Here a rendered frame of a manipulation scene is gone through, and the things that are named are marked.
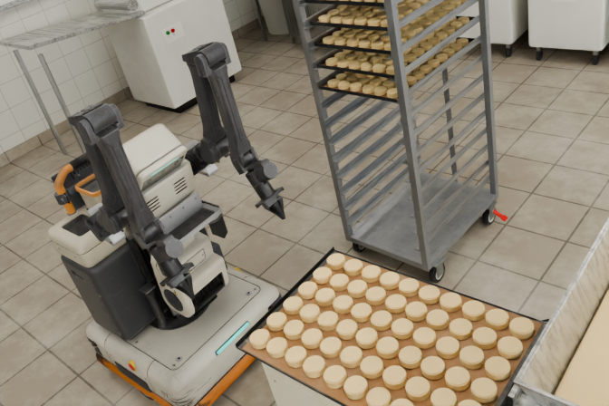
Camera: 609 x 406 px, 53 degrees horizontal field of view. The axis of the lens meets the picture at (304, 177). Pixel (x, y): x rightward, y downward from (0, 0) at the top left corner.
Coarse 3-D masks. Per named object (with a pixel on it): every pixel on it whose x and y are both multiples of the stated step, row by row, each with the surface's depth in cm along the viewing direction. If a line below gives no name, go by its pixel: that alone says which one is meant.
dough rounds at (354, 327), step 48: (336, 288) 155; (384, 288) 152; (432, 288) 146; (288, 336) 144; (336, 336) 142; (384, 336) 139; (432, 336) 134; (480, 336) 131; (528, 336) 130; (336, 384) 129; (384, 384) 128; (432, 384) 126; (480, 384) 121
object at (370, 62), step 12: (444, 24) 256; (456, 24) 252; (432, 36) 250; (444, 36) 246; (420, 48) 239; (336, 60) 248; (348, 60) 245; (360, 60) 243; (372, 60) 239; (384, 60) 237; (408, 60) 234; (384, 72) 231
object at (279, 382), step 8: (264, 368) 150; (272, 368) 147; (272, 376) 149; (280, 376) 147; (288, 376) 143; (272, 384) 152; (280, 384) 149; (288, 384) 146; (296, 384) 143; (280, 392) 152; (288, 392) 148; (296, 392) 145; (304, 392) 142; (312, 392) 140; (280, 400) 154; (288, 400) 151; (296, 400) 147; (304, 400) 144; (312, 400) 142; (320, 400) 139; (328, 400) 137
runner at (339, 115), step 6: (360, 96) 277; (354, 102) 275; (360, 102) 277; (342, 108) 270; (348, 108) 273; (354, 108) 273; (336, 114) 268; (342, 114) 271; (348, 114) 270; (330, 120) 266; (336, 120) 267; (330, 126) 263
